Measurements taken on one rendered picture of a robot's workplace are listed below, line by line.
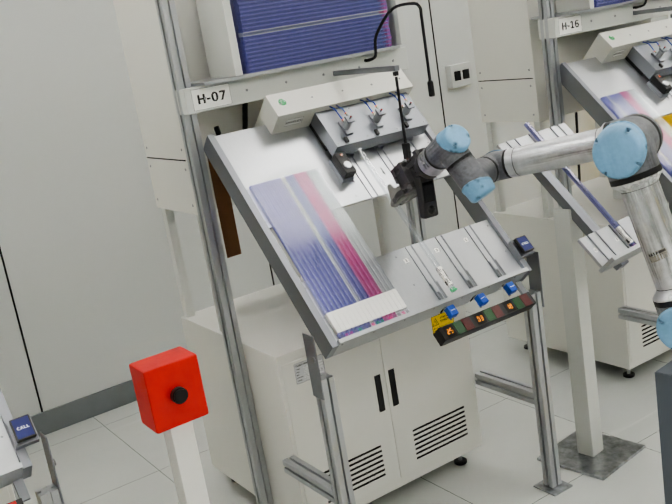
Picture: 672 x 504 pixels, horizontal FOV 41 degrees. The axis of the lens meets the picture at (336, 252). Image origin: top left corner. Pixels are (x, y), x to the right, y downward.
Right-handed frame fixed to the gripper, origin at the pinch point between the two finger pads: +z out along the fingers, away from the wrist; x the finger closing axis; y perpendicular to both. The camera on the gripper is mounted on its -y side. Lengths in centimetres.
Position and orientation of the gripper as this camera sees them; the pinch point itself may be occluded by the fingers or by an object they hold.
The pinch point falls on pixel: (397, 205)
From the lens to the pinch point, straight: 251.1
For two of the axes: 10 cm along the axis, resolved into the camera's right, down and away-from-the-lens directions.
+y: -4.2, -8.8, 2.2
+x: -8.2, 2.7, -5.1
